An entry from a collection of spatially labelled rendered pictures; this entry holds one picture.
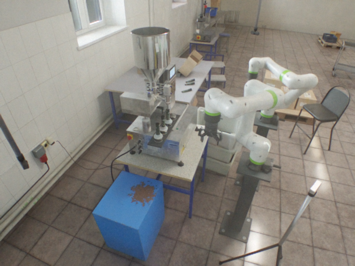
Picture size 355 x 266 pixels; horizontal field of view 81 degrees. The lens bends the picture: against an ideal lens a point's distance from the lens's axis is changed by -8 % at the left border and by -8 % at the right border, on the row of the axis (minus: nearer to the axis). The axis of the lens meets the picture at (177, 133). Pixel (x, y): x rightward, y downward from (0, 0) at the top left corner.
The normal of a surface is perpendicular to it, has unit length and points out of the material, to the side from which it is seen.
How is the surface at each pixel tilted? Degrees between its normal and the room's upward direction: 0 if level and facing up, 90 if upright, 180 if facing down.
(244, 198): 90
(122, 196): 0
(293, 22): 90
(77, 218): 0
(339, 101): 77
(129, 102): 90
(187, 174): 0
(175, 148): 90
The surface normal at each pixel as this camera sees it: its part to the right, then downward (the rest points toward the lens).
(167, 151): -0.33, 0.58
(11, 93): 0.95, 0.20
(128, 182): 0.00, -0.79
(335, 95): -0.95, -0.04
